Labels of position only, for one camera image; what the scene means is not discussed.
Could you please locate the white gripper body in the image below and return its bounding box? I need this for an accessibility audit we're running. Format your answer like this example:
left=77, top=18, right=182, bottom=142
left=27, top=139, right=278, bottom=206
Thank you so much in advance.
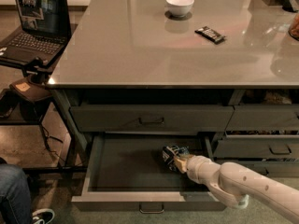
left=187, top=156, right=208, bottom=182

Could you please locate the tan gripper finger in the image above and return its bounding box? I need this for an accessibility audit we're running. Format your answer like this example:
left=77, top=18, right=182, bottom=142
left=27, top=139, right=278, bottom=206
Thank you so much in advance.
left=174, top=155, right=193, bottom=174

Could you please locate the blue chip bag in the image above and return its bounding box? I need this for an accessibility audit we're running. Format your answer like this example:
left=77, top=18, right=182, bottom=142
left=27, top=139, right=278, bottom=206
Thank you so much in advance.
left=162, top=146, right=190, bottom=172

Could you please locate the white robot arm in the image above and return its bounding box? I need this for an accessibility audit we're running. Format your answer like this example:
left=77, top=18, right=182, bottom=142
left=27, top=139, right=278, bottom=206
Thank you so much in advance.
left=174, top=155, right=299, bottom=224

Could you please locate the grey middle right drawer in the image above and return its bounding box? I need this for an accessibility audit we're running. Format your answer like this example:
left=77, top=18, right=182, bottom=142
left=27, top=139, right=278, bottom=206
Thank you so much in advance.
left=213, top=135, right=299, bottom=159

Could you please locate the open grey middle drawer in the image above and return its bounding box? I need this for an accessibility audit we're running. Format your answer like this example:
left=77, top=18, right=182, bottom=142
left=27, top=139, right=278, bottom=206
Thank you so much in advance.
left=72, top=134, right=225, bottom=214

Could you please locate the grey top right drawer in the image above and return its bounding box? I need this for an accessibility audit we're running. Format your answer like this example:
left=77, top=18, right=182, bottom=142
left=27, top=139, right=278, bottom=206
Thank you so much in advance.
left=226, top=105, right=299, bottom=131

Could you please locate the grey top left drawer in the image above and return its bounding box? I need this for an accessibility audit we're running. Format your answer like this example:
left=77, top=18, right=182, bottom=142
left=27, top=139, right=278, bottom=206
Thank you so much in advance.
left=70, top=105, right=234, bottom=133

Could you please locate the dark bag with tag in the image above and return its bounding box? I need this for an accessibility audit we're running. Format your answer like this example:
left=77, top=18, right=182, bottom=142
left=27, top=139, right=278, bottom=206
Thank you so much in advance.
left=9, top=75, right=51, bottom=103

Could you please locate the black candy bar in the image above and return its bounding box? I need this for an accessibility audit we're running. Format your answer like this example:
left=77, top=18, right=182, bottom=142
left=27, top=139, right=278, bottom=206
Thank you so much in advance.
left=195, top=26, right=225, bottom=44

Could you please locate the black and white sneaker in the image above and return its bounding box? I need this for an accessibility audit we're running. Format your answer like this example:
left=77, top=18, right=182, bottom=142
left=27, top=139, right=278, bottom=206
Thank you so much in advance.
left=32, top=208, right=55, bottom=224

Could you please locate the white ceramic bowl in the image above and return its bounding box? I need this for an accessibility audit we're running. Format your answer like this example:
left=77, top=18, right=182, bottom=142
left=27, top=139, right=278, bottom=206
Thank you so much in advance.
left=166, top=0, right=194, bottom=17

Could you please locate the person's leg in jeans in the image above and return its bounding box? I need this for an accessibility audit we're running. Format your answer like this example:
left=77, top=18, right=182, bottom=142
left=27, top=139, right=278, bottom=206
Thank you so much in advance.
left=0, top=164, right=32, bottom=224

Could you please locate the black laptop stand cart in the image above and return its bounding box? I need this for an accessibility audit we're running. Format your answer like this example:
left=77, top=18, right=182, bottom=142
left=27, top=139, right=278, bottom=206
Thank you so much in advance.
left=0, top=23, right=88, bottom=173

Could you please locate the black open laptop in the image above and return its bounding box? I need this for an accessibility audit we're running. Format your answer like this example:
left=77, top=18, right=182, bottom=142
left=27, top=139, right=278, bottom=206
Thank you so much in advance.
left=0, top=0, right=71, bottom=66

